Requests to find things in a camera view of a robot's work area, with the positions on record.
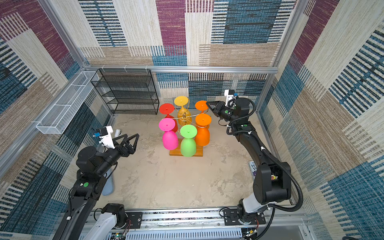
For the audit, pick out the green wine glass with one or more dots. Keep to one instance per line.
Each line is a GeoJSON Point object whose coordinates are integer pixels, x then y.
{"type": "Point", "coordinates": [188, 144]}

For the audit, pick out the gold wire wine glass rack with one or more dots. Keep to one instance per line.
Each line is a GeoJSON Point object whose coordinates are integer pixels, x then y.
{"type": "Point", "coordinates": [177, 151]}

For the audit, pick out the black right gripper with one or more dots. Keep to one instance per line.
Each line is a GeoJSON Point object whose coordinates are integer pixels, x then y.
{"type": "Point", "coordinates": [219, 106]}

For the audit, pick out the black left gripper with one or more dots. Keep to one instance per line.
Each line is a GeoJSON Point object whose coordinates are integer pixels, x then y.
{"type": "Point", "coordinates": [128, 150]}

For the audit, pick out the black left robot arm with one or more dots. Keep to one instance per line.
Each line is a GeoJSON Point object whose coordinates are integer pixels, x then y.
{"type": "Point", "coordinates": [91, 179]}

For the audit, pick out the red wine glass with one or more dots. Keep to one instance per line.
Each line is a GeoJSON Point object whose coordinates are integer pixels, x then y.
{"type": "Point", "coordinates": [166, 109]}

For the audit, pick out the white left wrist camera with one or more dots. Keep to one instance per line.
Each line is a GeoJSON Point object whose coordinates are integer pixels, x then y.
{"type": "Point", "coordinates": [105, 136]}

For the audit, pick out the pink wine glass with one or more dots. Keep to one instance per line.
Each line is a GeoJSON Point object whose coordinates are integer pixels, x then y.
{"type": "Point", "coordinates": [170, 139]}

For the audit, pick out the black mesh shelf rack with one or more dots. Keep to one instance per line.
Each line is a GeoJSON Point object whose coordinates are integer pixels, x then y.
{"type": "Point", "coordinates": [127, 91]}

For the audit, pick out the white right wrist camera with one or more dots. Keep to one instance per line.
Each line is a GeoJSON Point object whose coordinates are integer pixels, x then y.
{"type": "Point", "coordinates": [230, 94]}

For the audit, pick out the printed booklet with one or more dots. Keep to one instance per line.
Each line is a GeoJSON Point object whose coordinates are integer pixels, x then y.
{"type": "Point", "coordinates": [253, 169]}

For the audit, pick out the large orange wine glass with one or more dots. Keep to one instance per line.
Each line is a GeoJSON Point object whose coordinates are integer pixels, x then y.
{"type": "Point", "coordinates": [203, 136]}

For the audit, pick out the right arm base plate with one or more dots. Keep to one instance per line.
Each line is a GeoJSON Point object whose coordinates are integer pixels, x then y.
{"type": "Point", "coordinates": [232, 217]}

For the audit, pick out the small orange wine glass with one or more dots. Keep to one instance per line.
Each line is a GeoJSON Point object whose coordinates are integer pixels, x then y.
{"type": "Point", "coordinates": [201, 106]}

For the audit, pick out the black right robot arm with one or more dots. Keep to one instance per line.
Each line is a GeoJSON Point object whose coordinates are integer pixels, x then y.
{"type": "Point", "coordinates": [274, 185]}

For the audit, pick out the small white object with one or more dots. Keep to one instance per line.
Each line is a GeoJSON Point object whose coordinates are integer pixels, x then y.
{"type": "Point", "coordinates": [117, 133]}

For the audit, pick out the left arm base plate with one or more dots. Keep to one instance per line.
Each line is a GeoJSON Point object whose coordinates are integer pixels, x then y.
{"type": "Point", "coordinates": [131, 220]}

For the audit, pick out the yellow wine glass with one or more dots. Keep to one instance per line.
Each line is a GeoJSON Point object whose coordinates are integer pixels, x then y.
{"type": "Point", "coordinates": [184, 115]}

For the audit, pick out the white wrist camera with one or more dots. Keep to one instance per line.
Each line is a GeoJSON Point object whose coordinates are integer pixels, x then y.
{"type": "Point", "coordinates": [105, 136]}
{"type": "Point", "coordinates": [230, 94]}

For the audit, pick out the white wire basket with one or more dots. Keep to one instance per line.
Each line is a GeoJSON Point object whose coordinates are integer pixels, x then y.
{"type": "Point", "coordinates": [59, 116]}

